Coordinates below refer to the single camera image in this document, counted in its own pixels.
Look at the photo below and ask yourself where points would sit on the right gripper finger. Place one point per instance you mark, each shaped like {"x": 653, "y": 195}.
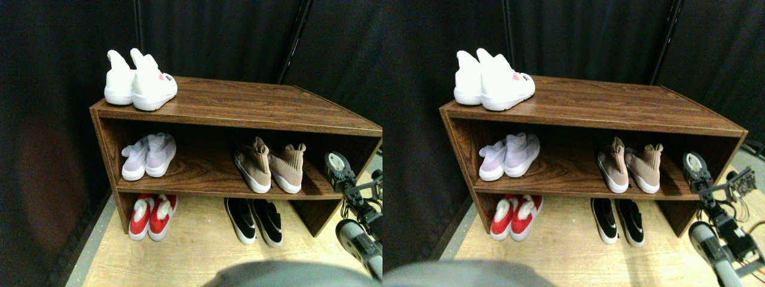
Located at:
{"x": 695, "y": 167}
{"x": 338, "y": 167}

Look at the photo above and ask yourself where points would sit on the tan shoe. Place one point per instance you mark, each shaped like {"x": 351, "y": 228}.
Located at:
{"x": 614, "y": 166}
{"x": 646, "y": 170}
{"x": 254, "y": 166}
{"x": 288, "y": 170}

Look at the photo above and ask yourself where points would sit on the black shoe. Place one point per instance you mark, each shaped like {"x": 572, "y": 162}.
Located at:
{"x": 269, "y": 224}
{"x": 632, "y": 224}
{"x": 241, "y": 222}
{"x": 605, "y": 222}

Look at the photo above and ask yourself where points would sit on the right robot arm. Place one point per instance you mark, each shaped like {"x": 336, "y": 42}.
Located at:
{"x": 714, "y": 248}
{"x": 358, "y": 242}

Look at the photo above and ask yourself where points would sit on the brown shoe rack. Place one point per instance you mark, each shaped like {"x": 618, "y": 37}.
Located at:
{"x": 597, "y": 104}
{"x": 251, "y": 104}

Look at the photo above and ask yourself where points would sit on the black curtain stand pole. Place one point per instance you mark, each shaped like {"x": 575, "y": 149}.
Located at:
{"x": 296, "y": 39}
{"x": 138, "y": 27}
{"x": 665, "y": 42}

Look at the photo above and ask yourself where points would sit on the lilac shoe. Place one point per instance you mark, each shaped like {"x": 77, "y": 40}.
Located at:
{"x": 160, "y": 156}
{"x": 134, "y": 162}
{"x": 522, "y": 156}
{"x": 492, "y": 164}

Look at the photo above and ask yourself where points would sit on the white shoe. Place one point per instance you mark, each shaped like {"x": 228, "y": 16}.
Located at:
{"x": 150, "y": 92}
{"x": 505, "y": 92}
{"x": 118, "y": 89}
{"x": 467, "y": 89}

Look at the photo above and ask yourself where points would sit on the red shoe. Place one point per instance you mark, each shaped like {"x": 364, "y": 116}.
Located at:
{"x": 502, "y": 223}
{"x": 160, "y": 220}
{"x": 524, "y": 220}
{"x": 139, "y": 222}

